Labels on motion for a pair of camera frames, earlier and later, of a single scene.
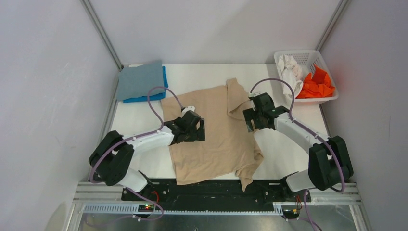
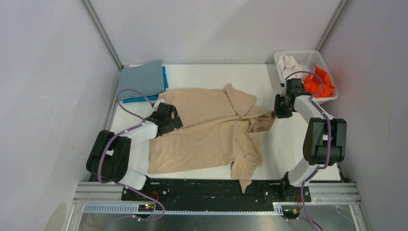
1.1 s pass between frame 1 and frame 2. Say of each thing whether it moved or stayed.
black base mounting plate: stayed
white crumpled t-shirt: stayed
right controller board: stayed
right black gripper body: moved
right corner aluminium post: stayed
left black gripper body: moved
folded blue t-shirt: stayed
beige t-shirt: moved
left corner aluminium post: stayed
